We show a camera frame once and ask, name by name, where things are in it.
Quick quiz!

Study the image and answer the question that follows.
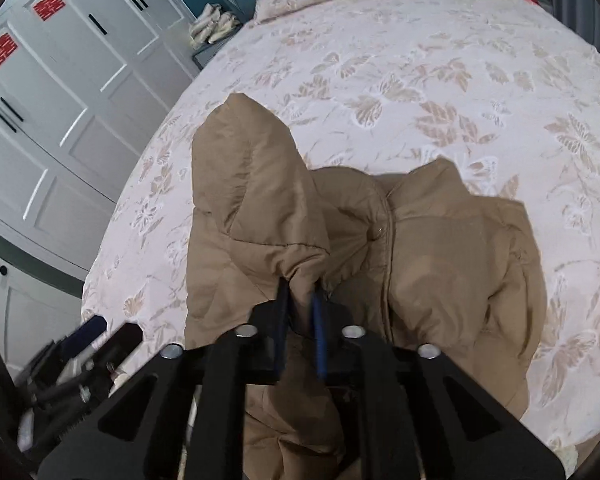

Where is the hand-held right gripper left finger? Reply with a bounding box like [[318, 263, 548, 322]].
[[39, 280, 292, 480]]

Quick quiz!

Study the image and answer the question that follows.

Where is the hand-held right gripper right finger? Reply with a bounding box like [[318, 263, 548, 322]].
[[310, 285, 566, 480]]

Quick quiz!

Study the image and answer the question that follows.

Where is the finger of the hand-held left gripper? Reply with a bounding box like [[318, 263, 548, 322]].
[[55, 314, 107, 362], [92, 322, 143, 369]]

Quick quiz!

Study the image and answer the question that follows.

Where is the tan puffer jacket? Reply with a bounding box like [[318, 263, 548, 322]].
[[185, 92, 548, 480]]

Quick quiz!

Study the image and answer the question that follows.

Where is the white cabinet with black knob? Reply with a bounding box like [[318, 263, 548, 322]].
[[0, 245, 88, 373]]

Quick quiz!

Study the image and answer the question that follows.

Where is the white panelled wardrobe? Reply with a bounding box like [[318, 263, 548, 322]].
[[0, 0, 206, 261]]

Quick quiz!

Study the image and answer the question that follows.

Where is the floral bedspread bed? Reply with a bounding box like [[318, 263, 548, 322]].
[[80, 0, 600, 467]]

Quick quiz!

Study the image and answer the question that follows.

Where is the red paper wardrobe sticker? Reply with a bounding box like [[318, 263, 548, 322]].
[[32, 0, 70, 22], [0, 32, 20, 70]]

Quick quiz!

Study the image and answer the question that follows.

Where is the blue nightstand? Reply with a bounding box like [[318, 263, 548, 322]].
[[191, 27, 241, 69]]

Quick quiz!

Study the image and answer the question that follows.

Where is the pile of cream cloth items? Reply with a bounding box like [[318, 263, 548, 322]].
[[187, 4, 241, 51]]

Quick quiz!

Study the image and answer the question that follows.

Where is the grey pleated curtain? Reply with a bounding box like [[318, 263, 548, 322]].
[[530, 0, 600, 77]]

